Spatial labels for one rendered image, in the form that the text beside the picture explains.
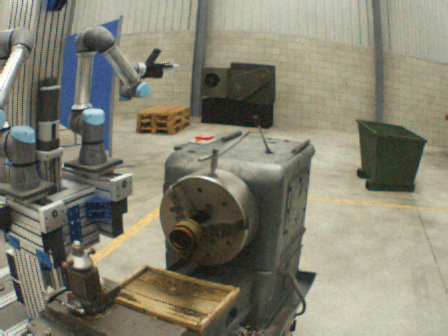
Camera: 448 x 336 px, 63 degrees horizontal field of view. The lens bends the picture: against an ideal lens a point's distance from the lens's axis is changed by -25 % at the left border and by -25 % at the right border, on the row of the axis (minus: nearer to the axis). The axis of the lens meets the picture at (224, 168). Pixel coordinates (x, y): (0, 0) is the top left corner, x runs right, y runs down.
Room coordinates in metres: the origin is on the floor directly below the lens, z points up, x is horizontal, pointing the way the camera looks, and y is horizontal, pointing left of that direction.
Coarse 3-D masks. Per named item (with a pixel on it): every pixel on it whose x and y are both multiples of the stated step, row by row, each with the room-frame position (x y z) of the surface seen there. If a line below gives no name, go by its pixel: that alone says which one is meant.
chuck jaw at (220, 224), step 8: (200, 224) 1.39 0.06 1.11; (208, 224) 1.39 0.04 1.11; (216, 224) 1.38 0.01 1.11; (224, 224) 1.39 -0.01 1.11; (232, 224) 1.38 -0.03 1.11; (240, 224) 1.41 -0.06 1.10; (208, 232) 1.37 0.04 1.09; (216, 232) 1.38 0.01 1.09; (224, 232) 1.39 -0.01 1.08; (232, 232) 1.38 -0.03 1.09
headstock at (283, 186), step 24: (216, 144) 1.91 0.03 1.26; (240, 144) 1.93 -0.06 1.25; (288, 144) 1.99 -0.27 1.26; (168, 168) 1.69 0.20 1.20; (192, 168) 1.65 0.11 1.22; (216, 168) 1.63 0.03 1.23; (240, 168) 1.60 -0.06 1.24; (264, 168) 1.58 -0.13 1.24; (288, 168) 1.62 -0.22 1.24; (264, 192) 1.55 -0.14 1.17; (288, 192) 1.67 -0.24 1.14; (264, 216) 1.54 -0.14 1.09; (288, 216) 1.70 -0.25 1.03; (264, 240) 1.54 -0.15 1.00; (288, 240) 1.78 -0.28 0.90; (240, 264) 1.57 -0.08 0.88; (264, 264) 1.54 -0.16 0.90
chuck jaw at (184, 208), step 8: (176, 184) 1.50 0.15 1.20; (176, 192) 1.45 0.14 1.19; (184, 192) 1.48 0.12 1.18; (176, 200) 1.45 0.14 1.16; (184, 200) 1.45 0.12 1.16; (176, 208) 1.43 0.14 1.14; (184, 208) 1.42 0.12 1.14; (192, 208) 1.46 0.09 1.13; (176, 216) 1.41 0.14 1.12; (184, 216) 1.40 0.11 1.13; (192, 216) 1.43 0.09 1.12
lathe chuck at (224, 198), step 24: (168, 192) 1.51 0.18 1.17; (192, 192) 1.48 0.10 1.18; (216, 192) 1.44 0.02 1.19; (240, 192) 1.47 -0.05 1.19; (168, 216) 1.51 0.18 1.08; (216, 216) 1.44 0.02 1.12; (240, 216) 1.41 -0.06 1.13; (168, 240) 1.51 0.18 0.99; (216, 240) 1.44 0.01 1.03; (240, 240) 1.41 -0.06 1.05; (216, 264) 1.44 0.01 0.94
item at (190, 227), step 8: (176, 224) 1.39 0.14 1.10; (184, 224) 1.35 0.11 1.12; (192, 224) 1.36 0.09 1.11; (176, 232) 1.33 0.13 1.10; (184, 232) 1.32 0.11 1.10; (192, 232) 1.34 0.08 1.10; (200, 232) 1.36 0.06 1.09; (176, 240) 1.36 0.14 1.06; (184, 240) 1.38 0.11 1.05; (192, 240) 1.32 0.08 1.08; (200, 240) 1.37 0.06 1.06; (184, 248) 1.32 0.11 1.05
